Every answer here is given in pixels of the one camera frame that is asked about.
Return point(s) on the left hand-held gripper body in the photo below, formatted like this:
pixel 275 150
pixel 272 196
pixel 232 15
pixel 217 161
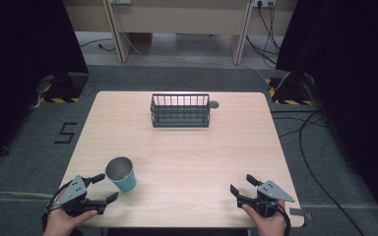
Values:
pixel 74 191

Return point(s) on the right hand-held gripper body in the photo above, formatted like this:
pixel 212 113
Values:
pixel 270 191

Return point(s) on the teal cup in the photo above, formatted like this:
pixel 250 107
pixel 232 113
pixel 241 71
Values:
pixel 126 183

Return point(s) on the person's left hand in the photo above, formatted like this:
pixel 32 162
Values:
pixel 59 223

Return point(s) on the person's right hand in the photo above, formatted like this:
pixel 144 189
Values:
pixel 270 226

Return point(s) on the round grey table grommet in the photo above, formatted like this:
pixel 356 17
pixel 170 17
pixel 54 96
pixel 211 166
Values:
pixel 214 105

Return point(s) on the black stand base striped tape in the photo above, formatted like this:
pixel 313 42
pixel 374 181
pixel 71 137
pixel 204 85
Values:
pixel 64 87
pixel 290 88

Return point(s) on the black curtain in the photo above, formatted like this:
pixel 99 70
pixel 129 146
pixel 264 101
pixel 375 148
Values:
pixel 19 65
pixel 351 82

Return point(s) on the beige wooden desk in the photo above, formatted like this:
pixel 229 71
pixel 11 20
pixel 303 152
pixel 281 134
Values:
pixel 183 19

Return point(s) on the white wall socket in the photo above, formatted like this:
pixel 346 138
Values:
pixel 264 2

